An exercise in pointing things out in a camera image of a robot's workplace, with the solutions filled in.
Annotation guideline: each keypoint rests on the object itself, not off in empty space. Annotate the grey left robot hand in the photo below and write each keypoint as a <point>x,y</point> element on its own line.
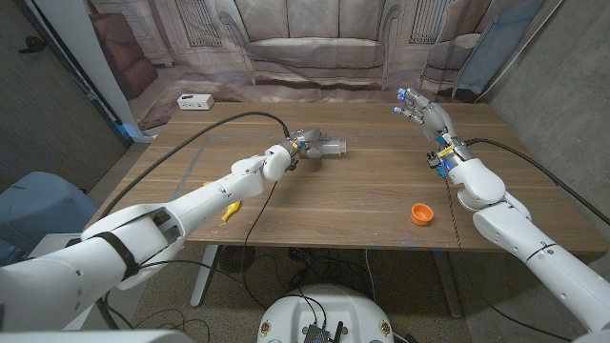
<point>307,140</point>

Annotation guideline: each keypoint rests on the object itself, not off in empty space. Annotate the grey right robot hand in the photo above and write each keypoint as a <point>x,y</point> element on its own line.
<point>431,119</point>

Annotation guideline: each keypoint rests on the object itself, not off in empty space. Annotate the large clear plastic syringe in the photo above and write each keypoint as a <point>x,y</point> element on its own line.
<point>331,147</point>

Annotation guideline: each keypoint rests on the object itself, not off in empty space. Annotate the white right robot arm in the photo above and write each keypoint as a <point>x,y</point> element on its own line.
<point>534,228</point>

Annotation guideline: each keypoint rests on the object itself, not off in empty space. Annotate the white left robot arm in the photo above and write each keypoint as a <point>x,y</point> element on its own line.
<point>143,228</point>

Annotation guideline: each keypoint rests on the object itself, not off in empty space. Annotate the small orange cup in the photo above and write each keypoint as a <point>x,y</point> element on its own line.
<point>421,214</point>

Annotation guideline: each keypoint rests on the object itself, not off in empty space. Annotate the yellow toy banana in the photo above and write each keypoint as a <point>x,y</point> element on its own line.
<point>231,211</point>

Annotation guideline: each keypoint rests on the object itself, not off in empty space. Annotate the printed sofa room backdrop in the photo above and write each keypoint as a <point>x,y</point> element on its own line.
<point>314,47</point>

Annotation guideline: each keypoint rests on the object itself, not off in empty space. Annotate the white power outlet box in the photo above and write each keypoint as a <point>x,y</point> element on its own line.
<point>195,101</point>

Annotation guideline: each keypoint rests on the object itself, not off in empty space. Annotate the black round ribbed disc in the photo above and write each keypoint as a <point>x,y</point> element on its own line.
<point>233,262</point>

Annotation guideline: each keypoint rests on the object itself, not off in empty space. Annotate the grey table leg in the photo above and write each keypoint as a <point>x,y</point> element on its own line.
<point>448,286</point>

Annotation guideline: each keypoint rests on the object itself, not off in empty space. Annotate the white table leg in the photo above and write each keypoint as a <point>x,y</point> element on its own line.
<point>206,276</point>

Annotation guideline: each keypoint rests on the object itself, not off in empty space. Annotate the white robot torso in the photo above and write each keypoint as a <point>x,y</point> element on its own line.
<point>295,309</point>

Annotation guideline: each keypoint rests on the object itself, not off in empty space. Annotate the white upright panel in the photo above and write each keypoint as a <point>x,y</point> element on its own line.
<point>81,47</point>

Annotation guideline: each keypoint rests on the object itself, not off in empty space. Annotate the blue padded chair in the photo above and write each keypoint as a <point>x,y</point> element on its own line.
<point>43,200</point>

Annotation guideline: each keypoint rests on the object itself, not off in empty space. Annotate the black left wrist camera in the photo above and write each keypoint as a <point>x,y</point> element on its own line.
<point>292,167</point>

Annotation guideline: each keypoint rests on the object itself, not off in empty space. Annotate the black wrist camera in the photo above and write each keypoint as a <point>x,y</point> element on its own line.
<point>292,167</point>
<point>433,159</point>

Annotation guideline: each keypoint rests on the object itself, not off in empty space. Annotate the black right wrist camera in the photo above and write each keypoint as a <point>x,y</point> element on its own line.
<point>433,159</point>

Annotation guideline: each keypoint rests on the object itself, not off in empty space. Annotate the white flat base plate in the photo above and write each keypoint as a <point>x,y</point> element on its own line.
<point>52,243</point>

